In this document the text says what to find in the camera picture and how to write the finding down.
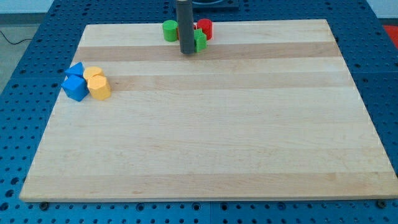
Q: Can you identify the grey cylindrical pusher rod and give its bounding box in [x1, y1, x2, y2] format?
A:
[176, 0, 195, 55]

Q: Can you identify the yellow pentagon block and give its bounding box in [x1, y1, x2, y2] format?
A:
[88, 75, 111, 100]

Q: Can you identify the green cylinder block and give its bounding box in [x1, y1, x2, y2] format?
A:
[162, 20, 178, 42]

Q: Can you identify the red cylinder block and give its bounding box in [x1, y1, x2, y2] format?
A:
[197, 19, 213, 40]

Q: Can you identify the green star block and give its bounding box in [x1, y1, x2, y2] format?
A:
[194, 29, 207, 53]

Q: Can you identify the yellow rounded block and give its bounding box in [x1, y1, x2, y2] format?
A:
[83, 67, 104, 81]

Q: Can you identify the blue triangle block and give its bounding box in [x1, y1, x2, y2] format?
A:
[65, 62, 85, 78]

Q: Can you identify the light wooden board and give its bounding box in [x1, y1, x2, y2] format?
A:
[20, 19, 397, 202]

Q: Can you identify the blue cube block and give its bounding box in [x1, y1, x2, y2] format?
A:
[61, 75, 89, 101]

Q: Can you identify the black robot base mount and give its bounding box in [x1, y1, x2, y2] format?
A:
[192, 0, 240, 13]

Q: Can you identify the black floor cable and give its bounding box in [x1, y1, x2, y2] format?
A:
[0, 30, 34, 45]

